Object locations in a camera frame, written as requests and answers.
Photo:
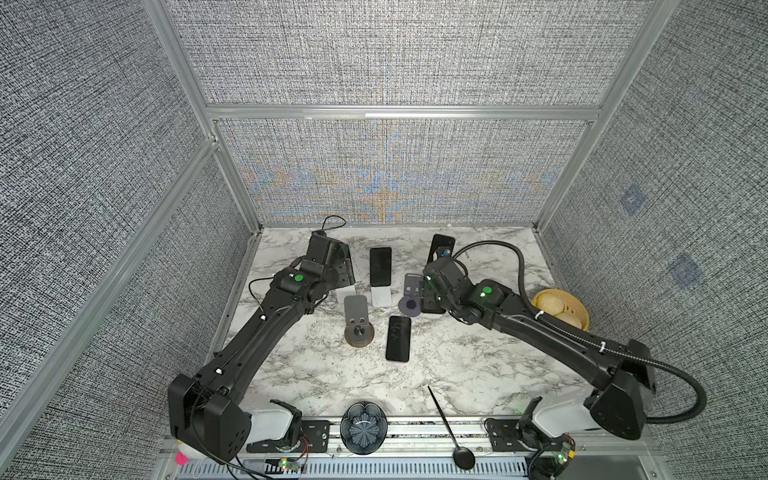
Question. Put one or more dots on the white pink plush toy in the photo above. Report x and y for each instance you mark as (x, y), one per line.
(186, 454)

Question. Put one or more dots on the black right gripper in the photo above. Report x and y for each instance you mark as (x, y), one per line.
(429, 283)

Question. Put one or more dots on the white phone stand left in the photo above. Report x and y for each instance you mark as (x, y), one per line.
(344, 292)

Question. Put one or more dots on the black long-handled spoon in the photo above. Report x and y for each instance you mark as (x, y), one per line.
(462, 456)

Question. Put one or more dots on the white phone stand centre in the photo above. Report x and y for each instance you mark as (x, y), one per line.
(381, 296)

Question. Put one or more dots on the purple round phone stand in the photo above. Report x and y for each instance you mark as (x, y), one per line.
(411, 301)

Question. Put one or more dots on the dark patterned round bowl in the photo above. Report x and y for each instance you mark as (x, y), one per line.
(363, 428)

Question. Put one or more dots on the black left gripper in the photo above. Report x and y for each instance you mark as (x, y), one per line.
(345, 271)

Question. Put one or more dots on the yellow bamboo steamer basket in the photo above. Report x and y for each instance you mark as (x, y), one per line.
(563, 306)

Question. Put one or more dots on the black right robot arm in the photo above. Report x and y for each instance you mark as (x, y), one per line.
(614, 398)

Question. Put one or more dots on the black phone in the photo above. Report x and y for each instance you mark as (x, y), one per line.
(441, 246)

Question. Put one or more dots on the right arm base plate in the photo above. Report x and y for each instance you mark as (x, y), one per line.
(519, 434)

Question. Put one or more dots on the white phone stand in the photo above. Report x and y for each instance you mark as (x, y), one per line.
(381, 296)
(344, 292)

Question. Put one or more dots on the teal phone on white stand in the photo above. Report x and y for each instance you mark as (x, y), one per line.
(380, 265)

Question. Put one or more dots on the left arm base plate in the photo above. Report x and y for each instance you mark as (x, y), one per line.
(278, 427)

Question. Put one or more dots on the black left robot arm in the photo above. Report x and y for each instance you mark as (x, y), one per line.
(204, 410)

